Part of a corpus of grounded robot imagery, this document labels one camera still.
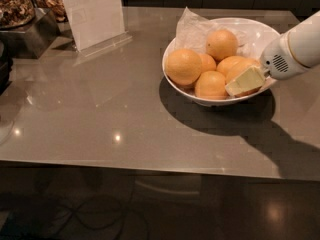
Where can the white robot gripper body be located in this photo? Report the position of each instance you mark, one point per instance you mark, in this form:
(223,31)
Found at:
(277,60)

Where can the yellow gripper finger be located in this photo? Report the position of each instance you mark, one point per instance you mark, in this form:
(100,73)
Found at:
(246,81)

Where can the large orange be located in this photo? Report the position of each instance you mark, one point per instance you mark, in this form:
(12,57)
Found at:
(240,69)

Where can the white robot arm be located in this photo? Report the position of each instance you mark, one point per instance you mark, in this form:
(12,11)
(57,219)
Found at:
(293,53)

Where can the orange behind right orange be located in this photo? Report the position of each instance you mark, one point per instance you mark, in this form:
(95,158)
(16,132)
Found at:
(226,64)

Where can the white ceramic bowl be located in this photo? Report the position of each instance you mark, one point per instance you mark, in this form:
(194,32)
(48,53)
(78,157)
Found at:
(260,35)

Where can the orange at bowl front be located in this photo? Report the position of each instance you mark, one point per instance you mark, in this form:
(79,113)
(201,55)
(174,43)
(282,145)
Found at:
(211,85)

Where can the orange at bowl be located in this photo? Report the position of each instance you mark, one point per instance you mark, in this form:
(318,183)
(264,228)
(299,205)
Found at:
(211,85)
(221,44)
(183,66)

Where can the orange at bowl top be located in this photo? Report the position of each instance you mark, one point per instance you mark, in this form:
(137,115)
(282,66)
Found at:
(221,44)

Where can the orange at bowl left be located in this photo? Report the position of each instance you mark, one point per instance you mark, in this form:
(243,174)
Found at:
(183,66)

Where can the bowl of mixed nuts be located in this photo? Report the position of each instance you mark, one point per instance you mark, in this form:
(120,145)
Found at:
(15,13)

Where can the small orange in middle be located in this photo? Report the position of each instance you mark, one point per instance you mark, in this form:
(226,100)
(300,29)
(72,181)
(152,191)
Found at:
(208,63)

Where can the white paper liner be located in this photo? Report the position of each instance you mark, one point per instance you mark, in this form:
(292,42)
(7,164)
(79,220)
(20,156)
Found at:
(192,31)

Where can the clear acrylic sign holder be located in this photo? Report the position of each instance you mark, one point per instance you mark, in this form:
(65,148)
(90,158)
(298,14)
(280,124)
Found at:
(96,25)

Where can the metal tray stand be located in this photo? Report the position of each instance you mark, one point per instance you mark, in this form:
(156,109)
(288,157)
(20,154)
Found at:
(30,41)

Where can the dark object at left edge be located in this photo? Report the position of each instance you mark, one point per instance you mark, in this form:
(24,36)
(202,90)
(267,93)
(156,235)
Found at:
(6,63)

